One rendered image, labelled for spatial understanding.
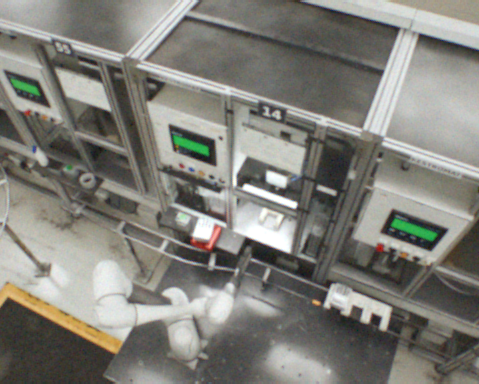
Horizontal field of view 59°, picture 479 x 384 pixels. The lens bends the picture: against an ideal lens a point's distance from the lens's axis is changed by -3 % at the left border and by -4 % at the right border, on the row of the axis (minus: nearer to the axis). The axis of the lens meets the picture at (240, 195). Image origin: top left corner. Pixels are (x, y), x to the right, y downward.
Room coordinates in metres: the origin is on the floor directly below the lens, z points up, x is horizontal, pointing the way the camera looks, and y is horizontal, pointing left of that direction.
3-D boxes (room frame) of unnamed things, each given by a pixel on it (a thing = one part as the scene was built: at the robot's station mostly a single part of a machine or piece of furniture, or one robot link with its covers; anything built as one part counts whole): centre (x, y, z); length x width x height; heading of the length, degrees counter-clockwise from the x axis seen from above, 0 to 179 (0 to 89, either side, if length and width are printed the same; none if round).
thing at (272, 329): (0.68, -0.12, 0.66); 1.50 x 1.06 x 0.04; 66
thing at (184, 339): (0.68, 0.31, 0.85); 0.18 x 0.16 x 0.22; 18
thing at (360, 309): (0.86, -0.68, 0.84); 0.36 x 0.14 x 0.10; 66
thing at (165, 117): (1.53, 0.21, 1.60); 0.42 x 0.29 x 0.46; 66
